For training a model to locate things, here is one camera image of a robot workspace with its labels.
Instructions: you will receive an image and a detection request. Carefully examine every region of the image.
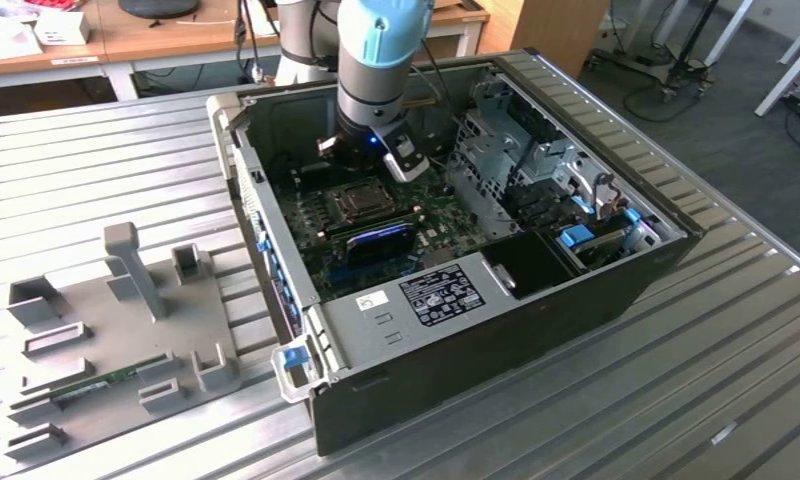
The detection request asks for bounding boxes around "small white sticker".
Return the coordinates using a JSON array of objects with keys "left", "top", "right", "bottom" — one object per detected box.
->
[{"left": 353, "top": 291, "right": 392, "bottom": 312}]

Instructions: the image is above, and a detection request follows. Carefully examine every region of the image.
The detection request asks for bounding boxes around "silver power supply unit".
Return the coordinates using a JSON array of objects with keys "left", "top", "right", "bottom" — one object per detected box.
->
[{"left": 305, "top": 249, "right": 515, "bottom": 386}]

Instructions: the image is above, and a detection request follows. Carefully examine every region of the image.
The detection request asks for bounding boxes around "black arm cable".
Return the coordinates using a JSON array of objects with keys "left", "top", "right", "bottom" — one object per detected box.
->
[{"left": 236, "top": 0, "right": 276, "bottom": 86}]

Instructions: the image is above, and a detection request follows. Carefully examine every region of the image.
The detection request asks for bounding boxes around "dark round desk object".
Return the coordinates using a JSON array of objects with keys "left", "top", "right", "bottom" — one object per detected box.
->
[{"left": 117, "top": 0, "right": 202, "bottom": 19}]

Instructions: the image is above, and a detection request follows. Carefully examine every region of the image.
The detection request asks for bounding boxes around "wooden desk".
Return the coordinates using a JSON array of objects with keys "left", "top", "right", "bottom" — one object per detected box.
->
[
  {"left": 96, "top": 0, "right": 492, "bottom": 101},
  {"left": 0, "top": 0, "right": 118, "bottom": 104}
]

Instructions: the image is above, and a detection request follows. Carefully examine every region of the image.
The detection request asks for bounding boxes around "black PC case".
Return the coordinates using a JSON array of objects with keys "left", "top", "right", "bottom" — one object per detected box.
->
[{"left": 204, "top": 47, "right": 709, "bottom": 457}]

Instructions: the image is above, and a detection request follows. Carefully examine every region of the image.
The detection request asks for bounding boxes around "blue disk carrier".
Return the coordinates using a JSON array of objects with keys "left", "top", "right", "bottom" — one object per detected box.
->
[{"left": 553, "top": 223, "right": 635, "bottom": 269}]

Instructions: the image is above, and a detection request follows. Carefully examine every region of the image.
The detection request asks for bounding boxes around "green motherboard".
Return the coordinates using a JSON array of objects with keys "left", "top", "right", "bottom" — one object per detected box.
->
[{"left": 269, "top": 149, "right": 532, "bottom": 304}]

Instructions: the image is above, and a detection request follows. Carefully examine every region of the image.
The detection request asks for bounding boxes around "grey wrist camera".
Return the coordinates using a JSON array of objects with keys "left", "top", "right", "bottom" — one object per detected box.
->
[{"left": 372, "top": 130, "right": 432, "bottom": 184}]

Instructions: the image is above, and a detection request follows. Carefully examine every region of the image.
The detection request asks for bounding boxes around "wooden cabinet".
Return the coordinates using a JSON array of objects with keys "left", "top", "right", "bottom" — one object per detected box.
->
[{"left": 509, "top": 0, "right": 612, "bottom": 81}]

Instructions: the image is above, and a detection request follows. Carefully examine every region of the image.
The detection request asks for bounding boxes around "green RAM stick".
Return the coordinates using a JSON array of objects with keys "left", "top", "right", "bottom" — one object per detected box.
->
[
  {"left": 320, "top": 214, "right": 425, "bottom": 240},
  {"left": 18, "top": 364, "right": 145, "bottom": 406}
]

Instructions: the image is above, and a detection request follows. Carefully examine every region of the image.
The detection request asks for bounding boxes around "white plastic bag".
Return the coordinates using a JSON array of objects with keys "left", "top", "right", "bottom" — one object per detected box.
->
[{"left": 0, "top": 12, "right": 45, "bottom": 65}]

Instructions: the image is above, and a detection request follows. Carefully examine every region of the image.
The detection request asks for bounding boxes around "metal socket cover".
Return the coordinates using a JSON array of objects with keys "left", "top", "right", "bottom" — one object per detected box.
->
[{"left": 329, "top": 179, "right": 400, "bottom": 222}]

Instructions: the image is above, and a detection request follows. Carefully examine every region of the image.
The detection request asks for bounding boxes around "grey parts rack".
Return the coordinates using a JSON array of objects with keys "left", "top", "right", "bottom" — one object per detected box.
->
[{"left": 2, "top": 221, "right": 245, "bottom": 462}]

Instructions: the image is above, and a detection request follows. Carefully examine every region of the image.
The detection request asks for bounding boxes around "white cardboard box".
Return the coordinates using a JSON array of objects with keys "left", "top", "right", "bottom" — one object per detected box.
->
[{"left": 32, "top": 9, "right": 93, "bottom": 47}]

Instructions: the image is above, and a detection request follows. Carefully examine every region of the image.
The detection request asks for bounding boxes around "CPU socket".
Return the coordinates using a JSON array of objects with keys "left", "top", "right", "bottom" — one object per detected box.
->
[{"left": 325, "top": 177, "right": 403, "bottom": 224}]

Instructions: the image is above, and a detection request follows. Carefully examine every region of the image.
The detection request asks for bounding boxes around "black rating label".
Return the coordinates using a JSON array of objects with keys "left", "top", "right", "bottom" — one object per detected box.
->
[{"left": 397, "top": 262, "right": 489, "bottom": 329}]

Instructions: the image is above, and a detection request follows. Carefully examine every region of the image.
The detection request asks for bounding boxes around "black graphics card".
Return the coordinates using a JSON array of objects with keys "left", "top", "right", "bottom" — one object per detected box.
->
[{"left": 343, "top": 223, "right": 419, "bottom": 269}]

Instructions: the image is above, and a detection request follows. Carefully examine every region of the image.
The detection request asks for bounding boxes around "metal drive cage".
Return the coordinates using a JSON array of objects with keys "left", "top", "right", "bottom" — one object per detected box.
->
[{"left": 449, "top": 74, "right": 615, "bottom": 236}]

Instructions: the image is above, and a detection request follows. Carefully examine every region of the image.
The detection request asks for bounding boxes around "white table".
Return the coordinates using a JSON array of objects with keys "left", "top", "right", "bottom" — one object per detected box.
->
[{"left": 703, "top": 0, "right": 800, "bottom": 119}]

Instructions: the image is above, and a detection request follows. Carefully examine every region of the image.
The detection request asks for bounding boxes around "silver CPU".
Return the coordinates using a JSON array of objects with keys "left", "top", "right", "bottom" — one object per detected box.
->
[{"left": 349, "top": 188, "right": 384, "bottom": 211}]

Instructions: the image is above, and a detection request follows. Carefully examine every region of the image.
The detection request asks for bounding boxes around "black wheeled stand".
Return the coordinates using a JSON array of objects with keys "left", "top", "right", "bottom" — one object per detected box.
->
[{"left": 583, "top": 0, "right": 719, "bottom": 104}]

